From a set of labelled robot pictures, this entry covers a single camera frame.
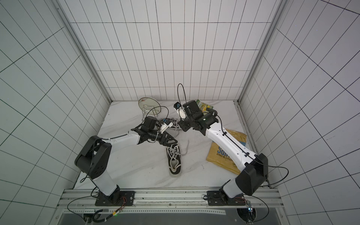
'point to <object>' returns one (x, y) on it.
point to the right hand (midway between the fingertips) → (177, 120)
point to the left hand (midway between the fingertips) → (172, 142)
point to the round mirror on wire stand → (148, 105)
